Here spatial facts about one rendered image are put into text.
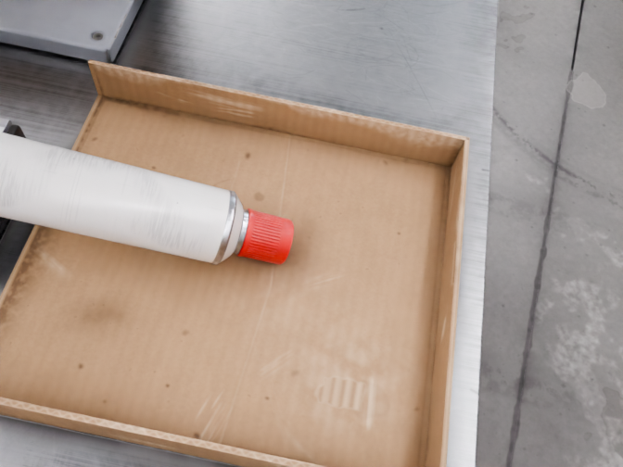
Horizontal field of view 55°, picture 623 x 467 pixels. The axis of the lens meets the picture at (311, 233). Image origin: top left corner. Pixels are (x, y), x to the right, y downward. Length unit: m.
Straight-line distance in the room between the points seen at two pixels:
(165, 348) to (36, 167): 0.14
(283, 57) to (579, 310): 1.10
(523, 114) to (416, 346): 1.39
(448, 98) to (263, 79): 0.16
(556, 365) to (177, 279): 1.11
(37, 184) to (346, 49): 0.31
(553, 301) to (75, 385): 1.22
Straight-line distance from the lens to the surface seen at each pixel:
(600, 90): 1.95
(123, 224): 0.39
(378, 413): 0.41
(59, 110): 0.54
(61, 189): 0.39
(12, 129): 0.47
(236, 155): 0.48
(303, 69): 0.55
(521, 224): 1.56
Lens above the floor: 1.22
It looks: 61 degrees down
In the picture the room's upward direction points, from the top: 10 degrees clockwise
